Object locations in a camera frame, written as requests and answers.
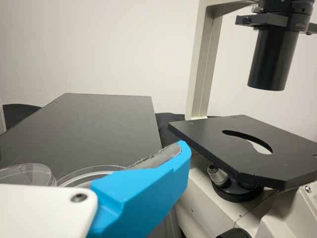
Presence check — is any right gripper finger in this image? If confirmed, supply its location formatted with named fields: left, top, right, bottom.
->
left=87, top=140, right=191, bottom=238

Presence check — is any petri dish lid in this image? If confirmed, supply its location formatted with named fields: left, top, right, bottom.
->
left=0, top=162, right=57, bottom=186

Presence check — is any cream microscope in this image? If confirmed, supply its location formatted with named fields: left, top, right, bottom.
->
left=167, top=0, right=317, bottom=238

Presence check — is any petri dish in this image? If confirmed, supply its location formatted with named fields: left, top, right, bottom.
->
left=56, top=164, right=127, bottom=188

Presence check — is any black platform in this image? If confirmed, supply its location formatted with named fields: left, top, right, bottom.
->
left=0, top=92, right=163, bottom=186

